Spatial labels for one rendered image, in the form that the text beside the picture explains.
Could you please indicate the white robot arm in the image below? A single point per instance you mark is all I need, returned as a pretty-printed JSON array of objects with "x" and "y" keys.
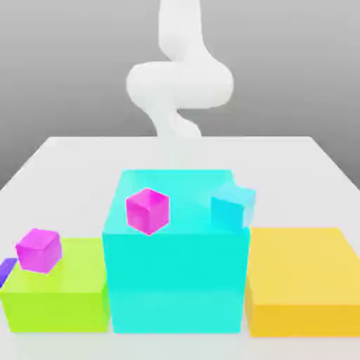
[{"x": 180, "y": 81}]

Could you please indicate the large lime green box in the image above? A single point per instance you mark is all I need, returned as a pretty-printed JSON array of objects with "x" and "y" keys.
[{"x": 56, "y": 303}]

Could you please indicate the small light blue cube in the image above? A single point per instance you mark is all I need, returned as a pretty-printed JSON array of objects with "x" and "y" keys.
[{"x": 232, "y": 209}]

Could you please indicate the small magenta cube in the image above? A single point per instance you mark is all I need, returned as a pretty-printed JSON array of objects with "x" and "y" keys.
[
  {"x": 146, "y": 211},
  {"x": 38, "y": 251}
]

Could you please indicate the large cyan box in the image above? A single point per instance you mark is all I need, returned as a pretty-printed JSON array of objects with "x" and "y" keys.
[{"x": 175, "y": 281}]

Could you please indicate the large yellow box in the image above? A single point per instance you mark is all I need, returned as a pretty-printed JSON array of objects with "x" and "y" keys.
[{"x": 303, "y": 275}]

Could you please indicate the small purple cube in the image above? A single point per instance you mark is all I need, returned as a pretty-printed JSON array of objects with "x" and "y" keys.
[{"x": 5, "y": 268}]

